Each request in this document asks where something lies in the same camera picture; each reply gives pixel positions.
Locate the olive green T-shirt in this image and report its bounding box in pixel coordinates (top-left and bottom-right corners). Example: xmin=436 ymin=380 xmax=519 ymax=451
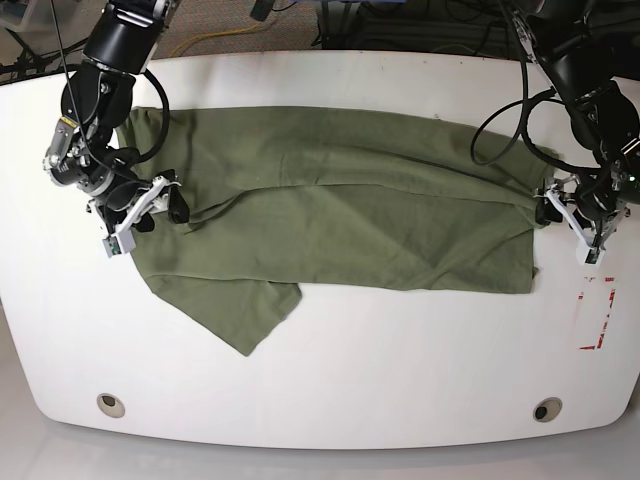
xmin=132 ymin=106 xmax=553 ymax=355

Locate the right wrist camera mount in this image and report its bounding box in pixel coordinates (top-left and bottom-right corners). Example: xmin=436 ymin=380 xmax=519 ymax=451
xmin=87 ymin=169 xmax=182 ymax=258

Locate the yellow cable on floor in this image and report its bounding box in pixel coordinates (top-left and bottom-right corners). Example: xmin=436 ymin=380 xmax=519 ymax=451
xmin=172 ymin=18 xmax=261 ymax=59

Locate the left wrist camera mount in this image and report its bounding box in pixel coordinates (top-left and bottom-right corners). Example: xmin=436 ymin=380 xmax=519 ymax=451
xmin=534 ymin=174 xmax=630 ymax=267

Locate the black tripod stand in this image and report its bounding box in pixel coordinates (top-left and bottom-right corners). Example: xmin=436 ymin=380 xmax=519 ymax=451
xmin=1 ymin=27 xmax=87 ymax=86

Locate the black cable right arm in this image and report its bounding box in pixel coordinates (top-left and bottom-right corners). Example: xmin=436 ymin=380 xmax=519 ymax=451
xmin=47 ymin=0 xmax=174 ymax=171

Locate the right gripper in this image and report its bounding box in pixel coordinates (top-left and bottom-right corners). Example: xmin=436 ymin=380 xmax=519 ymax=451
xmin=89 ymin=182 xmax=190 ymax=233

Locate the right table cable grommet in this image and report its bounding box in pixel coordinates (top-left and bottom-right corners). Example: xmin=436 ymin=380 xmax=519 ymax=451
xmin=533 ymin=397 xmax=563 ymax=423

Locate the left table cable grommet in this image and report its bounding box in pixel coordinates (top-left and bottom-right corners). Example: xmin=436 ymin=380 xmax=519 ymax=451
xmin=96 ymin=393 xmax=126 ymax=419

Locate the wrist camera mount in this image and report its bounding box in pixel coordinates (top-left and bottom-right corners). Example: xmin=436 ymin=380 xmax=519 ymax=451
xmin=534 ymin=174 xmax=630 ymax=267
xmin=87 ymin=169 xmax=182 ymax=258

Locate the red tape rectangle marking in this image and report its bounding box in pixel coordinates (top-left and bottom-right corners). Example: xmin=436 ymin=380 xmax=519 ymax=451
xmin=573 ymin=276 xmax=617 ymax=351

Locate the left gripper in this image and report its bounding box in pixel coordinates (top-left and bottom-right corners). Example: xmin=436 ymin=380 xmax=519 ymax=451
xmin=535 ymin=187 xmax=625 ymax=229

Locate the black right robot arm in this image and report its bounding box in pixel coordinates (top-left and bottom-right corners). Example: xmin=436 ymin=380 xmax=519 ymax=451
xmin=44 ymin=1 xmax=190 ymax=234

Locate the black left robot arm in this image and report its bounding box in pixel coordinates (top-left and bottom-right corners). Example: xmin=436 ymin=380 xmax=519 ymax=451
xmin=503 ymin=1 xmax=639 ymax=223

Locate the table cable grommet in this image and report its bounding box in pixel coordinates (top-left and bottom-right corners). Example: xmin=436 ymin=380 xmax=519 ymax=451
xmin=96 ymin=393 xmax=126 ymax=419
xmin=533 ymin=397 xmax=563 ymax=423

